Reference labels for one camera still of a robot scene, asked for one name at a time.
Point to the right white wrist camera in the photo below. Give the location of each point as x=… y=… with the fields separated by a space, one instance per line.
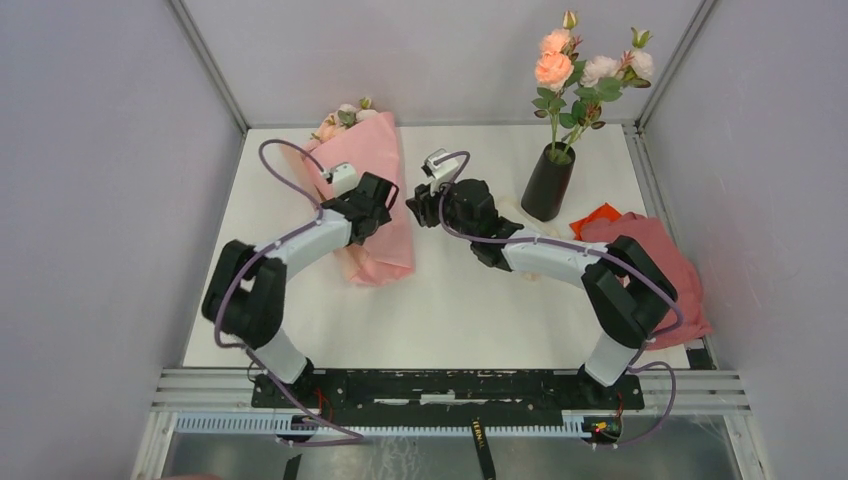
x=440 y=167

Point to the orange paper piece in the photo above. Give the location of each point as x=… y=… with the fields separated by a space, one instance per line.
x=604 y=212

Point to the black cylindrical vase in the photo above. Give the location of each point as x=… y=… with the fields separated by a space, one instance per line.
x=546 y=188

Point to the pink crumpled cloth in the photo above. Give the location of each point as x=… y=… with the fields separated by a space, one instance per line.
x=651 y=234

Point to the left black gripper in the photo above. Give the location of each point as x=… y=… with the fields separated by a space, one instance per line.
x=384 y=216

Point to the cream printed ribbon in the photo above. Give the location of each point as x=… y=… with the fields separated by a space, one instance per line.
x=509 y=207

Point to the pink paper bouquet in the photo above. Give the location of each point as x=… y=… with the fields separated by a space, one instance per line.
x=352 y=162

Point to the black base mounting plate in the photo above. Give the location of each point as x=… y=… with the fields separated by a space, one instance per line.
x=454 y=398

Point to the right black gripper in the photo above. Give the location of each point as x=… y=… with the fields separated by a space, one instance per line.
x=423 y=205

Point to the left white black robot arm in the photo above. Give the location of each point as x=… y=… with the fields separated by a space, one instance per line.
x=246 y=294

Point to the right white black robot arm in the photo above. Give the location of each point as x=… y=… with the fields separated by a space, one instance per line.
x=627 y=290

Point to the peach white artificial roses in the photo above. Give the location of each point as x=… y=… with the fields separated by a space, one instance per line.
x=572 y=91

